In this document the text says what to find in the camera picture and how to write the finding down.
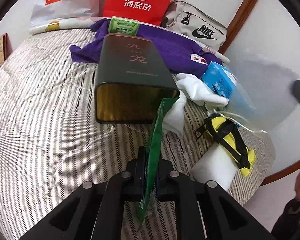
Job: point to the small white snack sachet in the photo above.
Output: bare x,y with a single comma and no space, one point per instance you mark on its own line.
198,59

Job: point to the purple towel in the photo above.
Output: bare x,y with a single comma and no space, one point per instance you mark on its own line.
175,50

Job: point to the grey Nike bag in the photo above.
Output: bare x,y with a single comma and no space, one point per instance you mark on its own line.
184,18

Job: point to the white Miniso plastic bag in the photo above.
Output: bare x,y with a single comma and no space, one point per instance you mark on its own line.
46,11

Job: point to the blue cardboard box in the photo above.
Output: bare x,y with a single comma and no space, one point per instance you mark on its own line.
223,82

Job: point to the green tissue pack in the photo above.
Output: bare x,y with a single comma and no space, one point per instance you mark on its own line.
125,26

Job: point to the striped quilted mattress pad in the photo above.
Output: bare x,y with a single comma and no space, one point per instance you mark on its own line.
50,142

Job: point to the green sachet packet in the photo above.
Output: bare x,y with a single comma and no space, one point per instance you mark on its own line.
152,156

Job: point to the brown wooden door frame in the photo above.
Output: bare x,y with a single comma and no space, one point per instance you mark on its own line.
237,23

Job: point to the yellow black pouch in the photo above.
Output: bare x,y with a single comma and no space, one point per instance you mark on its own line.
225,132

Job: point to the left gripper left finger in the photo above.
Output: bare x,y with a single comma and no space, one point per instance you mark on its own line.
137,169

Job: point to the white cloth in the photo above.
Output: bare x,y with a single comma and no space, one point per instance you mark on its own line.
192,88

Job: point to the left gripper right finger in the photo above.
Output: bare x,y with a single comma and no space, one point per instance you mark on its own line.
163,183

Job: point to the clear plastic bag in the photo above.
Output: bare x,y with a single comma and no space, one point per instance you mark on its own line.
262,97

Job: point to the dark green tea tin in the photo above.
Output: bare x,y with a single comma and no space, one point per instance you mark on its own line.
131,81

